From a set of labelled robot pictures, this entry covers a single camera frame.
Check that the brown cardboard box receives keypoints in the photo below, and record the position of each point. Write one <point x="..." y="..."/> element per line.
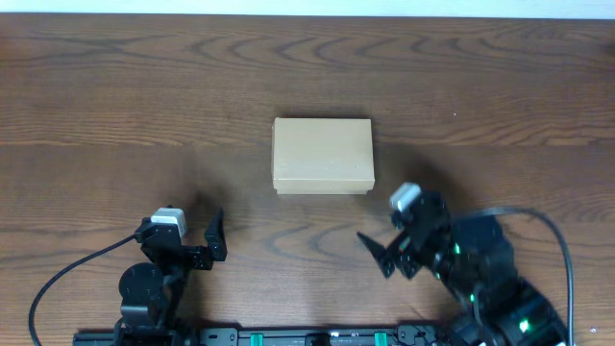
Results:
<point x="327" y="156"/>

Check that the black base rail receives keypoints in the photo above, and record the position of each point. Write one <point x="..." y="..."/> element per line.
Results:
<point x="402" y="335"/>

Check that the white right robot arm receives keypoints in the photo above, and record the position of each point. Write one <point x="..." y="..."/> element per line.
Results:
<point x="473" y="259"/>

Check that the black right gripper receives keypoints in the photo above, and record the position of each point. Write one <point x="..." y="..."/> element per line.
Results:
<point x="381" y="257"/>

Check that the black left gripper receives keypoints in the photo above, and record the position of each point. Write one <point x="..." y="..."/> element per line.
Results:
<point x="215" y="241"/>

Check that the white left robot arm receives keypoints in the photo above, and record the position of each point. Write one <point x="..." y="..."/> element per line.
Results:
<point x="151" y="291"/>

